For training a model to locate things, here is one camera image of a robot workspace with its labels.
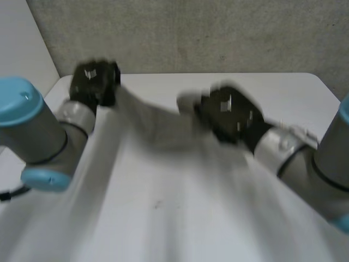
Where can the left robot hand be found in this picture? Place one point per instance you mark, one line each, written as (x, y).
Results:
(92, 84)

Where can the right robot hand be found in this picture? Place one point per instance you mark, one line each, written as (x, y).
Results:
(231, 114)

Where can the grey towel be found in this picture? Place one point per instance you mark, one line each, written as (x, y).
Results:
(174, 196)

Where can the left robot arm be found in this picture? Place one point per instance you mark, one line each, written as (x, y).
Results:
(35, 136)

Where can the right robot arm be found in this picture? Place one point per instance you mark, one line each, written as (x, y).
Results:
(313, 161)

